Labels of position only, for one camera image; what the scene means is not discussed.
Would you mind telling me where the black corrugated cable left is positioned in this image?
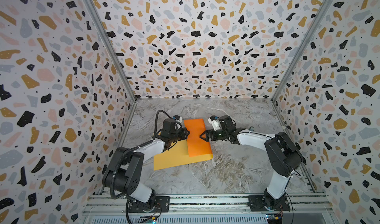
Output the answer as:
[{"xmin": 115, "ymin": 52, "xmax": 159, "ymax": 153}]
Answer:
[{"xmin": 109, "ymin": 110, "xmax": 173, "ymax": 199}]

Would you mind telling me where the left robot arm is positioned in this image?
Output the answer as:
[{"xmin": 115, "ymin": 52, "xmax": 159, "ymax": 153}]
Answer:
[{"xmin": 102, "ymin": 116, "xmax": 190, "ymax": 204}]

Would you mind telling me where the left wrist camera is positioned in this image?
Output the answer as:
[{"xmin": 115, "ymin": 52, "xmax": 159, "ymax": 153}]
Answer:
[{"xmin": 172, "ymin": 115, "xmax": 183, "ymax": 123}]

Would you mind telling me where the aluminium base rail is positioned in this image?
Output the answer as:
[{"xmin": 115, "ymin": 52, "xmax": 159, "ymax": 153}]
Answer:
[{"xmin": 83, "ymin": 193, "xmax": 339, "ymax": 224}]

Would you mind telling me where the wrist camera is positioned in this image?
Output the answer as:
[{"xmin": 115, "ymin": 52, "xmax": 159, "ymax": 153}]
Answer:
[
  {"xmin": 172, "ymin": 115, "xmax": 183, "ymax": 123},
  {"xmin": 208, "ymin": 115, "xmax": 221, "ymax": 131}
]

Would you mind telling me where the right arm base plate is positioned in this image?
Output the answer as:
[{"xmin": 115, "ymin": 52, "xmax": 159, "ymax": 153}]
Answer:
[{"xmin": 247, "ymin": 194, "xmax": 291, "ymax": 212}]

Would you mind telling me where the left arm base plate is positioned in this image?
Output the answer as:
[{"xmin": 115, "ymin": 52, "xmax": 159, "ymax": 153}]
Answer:
[{"xmin": 127, "ymin": 196, "xmax": 170, "ymax": 213}]

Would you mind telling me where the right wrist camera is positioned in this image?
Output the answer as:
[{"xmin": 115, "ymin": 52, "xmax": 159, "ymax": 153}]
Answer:
[{"xmin": 208, "ymin": 115, "xmax": 221, "ymax": 131}]

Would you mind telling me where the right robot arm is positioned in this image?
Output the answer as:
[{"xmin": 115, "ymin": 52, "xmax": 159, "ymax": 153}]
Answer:
[{"xmin": 199, "ymin": 115, "xmax": 303, "ymax": 201}]

